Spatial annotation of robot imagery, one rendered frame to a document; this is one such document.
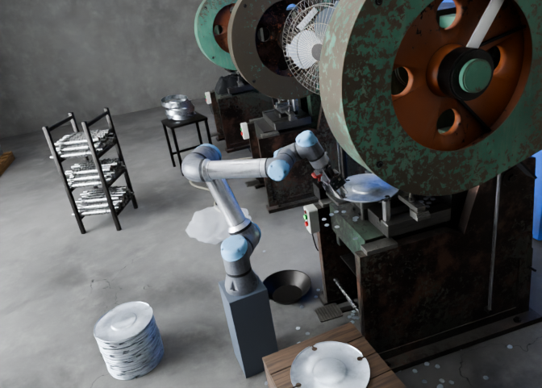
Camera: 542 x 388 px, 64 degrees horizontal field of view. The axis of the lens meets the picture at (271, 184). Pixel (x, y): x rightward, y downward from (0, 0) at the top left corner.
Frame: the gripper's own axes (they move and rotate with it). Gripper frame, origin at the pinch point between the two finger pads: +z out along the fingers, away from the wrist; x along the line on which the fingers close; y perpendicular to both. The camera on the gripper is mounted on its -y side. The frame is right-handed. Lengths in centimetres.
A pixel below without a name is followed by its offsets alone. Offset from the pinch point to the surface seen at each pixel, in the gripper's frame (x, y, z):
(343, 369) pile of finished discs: -42, 48, 28
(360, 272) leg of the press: -14.5, 21.6, 20.7
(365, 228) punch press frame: -0.1, 7.1, 16.5
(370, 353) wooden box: -31, 44, 35
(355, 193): 6.1, -1.5, 4.2
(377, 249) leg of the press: -3.7, 23.0, 15.5
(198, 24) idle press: 26, -307, -59
